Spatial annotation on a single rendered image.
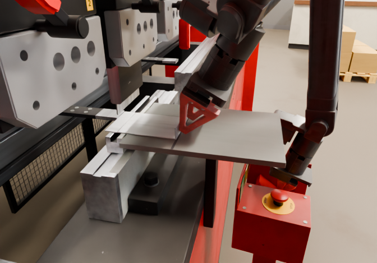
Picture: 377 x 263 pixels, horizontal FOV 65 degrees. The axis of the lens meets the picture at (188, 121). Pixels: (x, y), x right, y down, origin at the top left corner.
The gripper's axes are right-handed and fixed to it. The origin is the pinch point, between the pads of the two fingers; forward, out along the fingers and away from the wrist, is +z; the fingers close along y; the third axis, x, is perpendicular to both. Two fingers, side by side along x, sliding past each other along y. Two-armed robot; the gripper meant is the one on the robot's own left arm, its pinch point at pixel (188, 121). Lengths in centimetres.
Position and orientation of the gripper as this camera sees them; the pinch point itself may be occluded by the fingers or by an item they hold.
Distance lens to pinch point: 52.3
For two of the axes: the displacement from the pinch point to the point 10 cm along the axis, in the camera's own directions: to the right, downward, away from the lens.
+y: -2.5, 4.3, -8.7
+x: 8.6, 5.1, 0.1
